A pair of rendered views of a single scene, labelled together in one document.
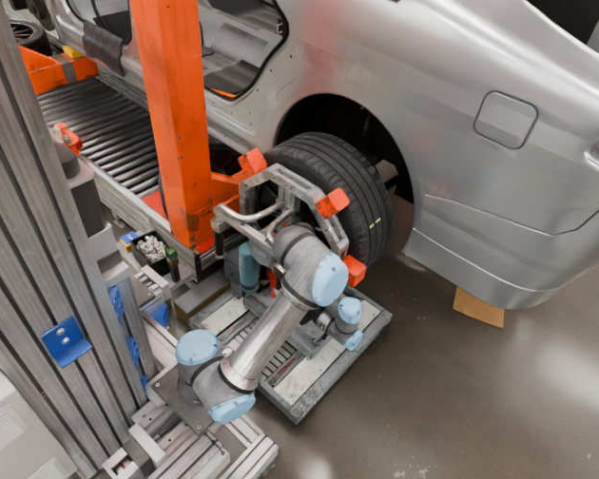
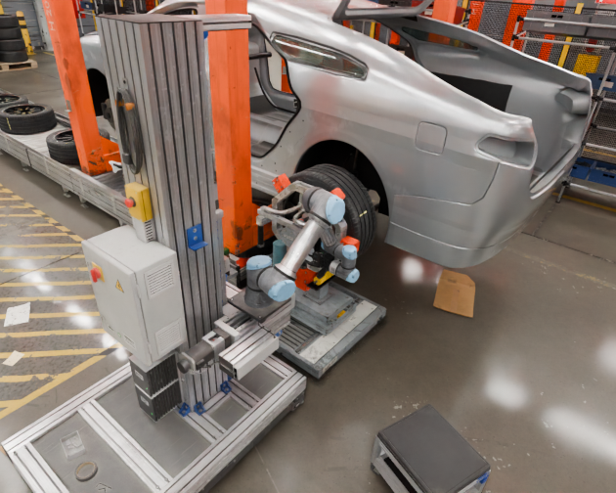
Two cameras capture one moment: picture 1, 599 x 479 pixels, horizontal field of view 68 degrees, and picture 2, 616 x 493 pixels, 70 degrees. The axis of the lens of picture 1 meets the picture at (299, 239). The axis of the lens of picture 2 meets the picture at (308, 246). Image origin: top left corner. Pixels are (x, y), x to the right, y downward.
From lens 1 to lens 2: 1.06 m
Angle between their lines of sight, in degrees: 13
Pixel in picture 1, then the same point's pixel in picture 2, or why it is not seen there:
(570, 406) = (527, 364)
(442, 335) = (426, 323)
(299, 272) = (318, 203)
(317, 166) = (324, 178)
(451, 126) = (403, 147)
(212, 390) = (271, 278)
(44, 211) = (200, 156)
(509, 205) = (443, 191)
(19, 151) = (198, 123)
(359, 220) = (353, 209)
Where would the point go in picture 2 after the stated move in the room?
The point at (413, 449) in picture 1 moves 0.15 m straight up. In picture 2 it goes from (407, 391) to (411, 375)
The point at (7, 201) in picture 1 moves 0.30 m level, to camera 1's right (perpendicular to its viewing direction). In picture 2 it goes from (190, 146) to (270, 151)
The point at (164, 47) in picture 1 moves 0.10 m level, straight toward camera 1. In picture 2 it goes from (230, 111) to (233, 115)
